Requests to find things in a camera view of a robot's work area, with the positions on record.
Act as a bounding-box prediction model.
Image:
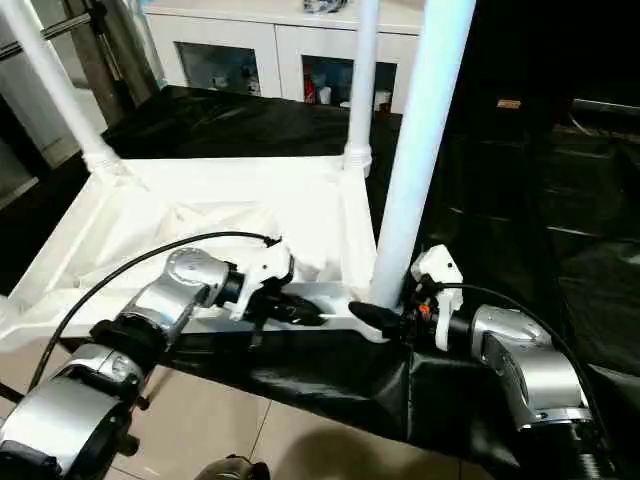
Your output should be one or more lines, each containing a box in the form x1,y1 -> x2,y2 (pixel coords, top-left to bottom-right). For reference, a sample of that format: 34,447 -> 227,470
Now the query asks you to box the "black metal table frame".
0,378 -> 31,406

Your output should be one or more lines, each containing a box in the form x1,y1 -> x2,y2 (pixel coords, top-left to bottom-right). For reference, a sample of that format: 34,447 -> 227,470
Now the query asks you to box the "white glass-door cabinet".
142,0 -> 429,113

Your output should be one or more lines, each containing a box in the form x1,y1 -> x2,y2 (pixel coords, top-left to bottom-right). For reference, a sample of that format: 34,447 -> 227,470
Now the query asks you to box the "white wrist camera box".
228,238 -> 295,321
410,245 -> 465,351

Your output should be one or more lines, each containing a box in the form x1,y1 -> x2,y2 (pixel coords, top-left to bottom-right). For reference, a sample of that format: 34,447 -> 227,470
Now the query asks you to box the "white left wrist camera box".
228,238 -> 295,321

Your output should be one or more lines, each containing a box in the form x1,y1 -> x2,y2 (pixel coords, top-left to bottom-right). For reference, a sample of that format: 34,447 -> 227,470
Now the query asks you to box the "black flat device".
570,98 -> 640,131

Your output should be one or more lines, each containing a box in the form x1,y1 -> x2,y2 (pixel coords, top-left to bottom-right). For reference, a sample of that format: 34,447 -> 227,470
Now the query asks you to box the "grey crumpled bundle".
304,0 -> 349,14

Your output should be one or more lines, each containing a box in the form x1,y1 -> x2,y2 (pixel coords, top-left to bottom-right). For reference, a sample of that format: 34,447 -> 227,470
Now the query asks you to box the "white plastic table top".
0,152 -> 399,351

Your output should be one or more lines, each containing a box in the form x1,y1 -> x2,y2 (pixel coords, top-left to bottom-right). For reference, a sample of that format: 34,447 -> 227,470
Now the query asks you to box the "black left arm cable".
28,232 -> 283,396

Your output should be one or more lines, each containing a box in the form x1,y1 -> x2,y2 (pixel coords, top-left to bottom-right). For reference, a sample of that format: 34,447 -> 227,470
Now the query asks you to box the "black work mat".
0,85 -> 640,480

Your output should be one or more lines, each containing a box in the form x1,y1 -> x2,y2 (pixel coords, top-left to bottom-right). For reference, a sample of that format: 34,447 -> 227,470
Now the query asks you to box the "grey metal rack frame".
0,0 -> 161,151

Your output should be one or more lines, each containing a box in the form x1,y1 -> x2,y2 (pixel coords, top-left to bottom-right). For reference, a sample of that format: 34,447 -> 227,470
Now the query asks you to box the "white plastic table leg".
0,0 -> 123,173
368,0 -> 477,309
342,0 -> 383,173

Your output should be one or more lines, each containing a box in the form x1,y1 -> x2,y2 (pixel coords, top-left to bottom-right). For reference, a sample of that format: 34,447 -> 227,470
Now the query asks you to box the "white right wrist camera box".
410,245 -> 465,351

